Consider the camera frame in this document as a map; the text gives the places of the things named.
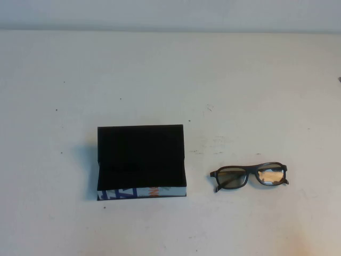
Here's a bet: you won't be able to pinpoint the black glasses case printed front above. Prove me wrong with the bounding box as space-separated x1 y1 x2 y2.
96 124 189 202

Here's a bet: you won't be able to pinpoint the black frame glasses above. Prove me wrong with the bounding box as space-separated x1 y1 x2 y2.
209 162 290 193

